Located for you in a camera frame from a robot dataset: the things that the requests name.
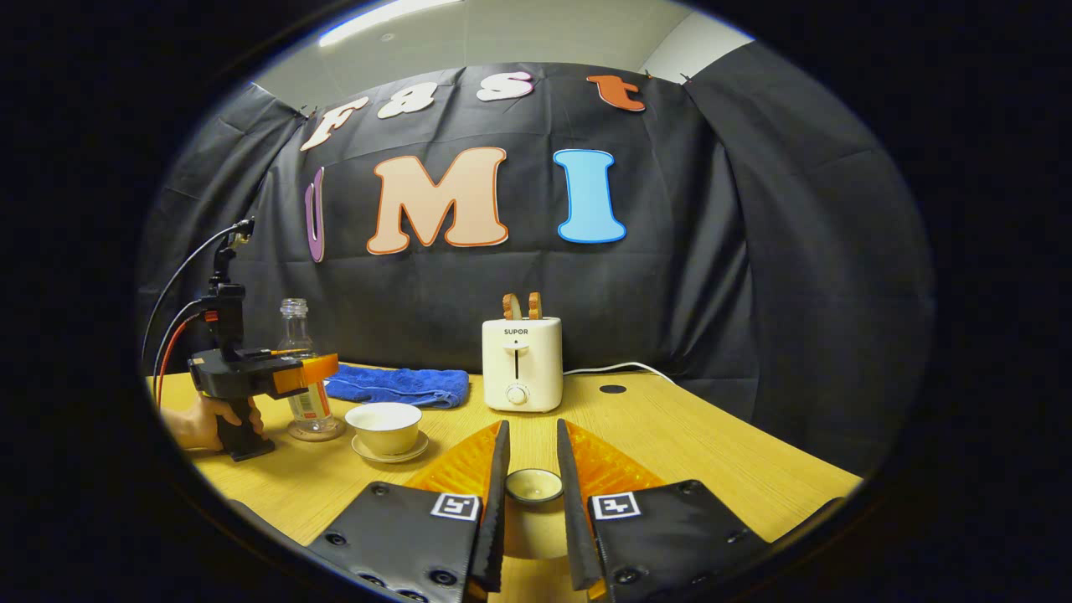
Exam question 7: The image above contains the white toaster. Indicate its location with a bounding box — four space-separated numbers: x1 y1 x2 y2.
482 317 564 414

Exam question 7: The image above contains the red cable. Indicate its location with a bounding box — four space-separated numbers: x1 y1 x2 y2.
154 313 220 407

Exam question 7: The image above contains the round cork coaster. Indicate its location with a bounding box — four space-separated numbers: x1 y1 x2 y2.
286 417 347 443

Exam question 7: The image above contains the cream ceramic teacup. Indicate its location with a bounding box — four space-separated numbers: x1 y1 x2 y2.
345 402 423 456

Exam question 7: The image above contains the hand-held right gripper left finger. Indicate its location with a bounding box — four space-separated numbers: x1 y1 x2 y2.
306 420 512 603

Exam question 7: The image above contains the black backdrop cloth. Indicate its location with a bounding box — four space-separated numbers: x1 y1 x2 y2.
138 42 935 478

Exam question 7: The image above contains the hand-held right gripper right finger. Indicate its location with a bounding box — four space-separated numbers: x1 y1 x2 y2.
556 419 771 603

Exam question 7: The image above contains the clear glass water bottle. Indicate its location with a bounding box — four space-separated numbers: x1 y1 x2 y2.
276 298 336 436

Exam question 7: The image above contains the white power cable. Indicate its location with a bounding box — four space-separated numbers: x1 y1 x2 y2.
563 362 675 384

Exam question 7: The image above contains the cream ceramic saucer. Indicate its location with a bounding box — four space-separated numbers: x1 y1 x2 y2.
351 431 430 464

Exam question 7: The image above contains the black cable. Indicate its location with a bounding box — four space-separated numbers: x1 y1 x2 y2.
151 300 207 379
141 221 252 363

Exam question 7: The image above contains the blue towel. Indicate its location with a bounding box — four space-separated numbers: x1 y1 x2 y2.
325 365 470 410

